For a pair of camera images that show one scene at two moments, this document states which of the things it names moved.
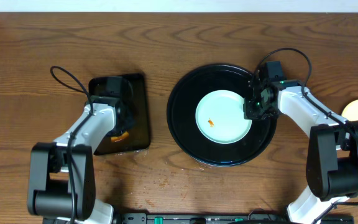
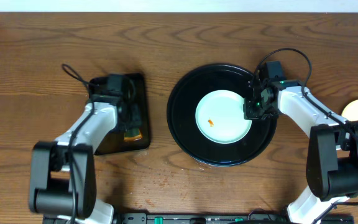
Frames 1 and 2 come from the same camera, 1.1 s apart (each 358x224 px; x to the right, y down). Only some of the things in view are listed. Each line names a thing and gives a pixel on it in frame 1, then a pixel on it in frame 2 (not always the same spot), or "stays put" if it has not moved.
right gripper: x=248 y=113 stays put
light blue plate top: x=220 y=117 stays put
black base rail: x=207 y=218 stays put
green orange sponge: x=125 y=136 → x=132 y=134
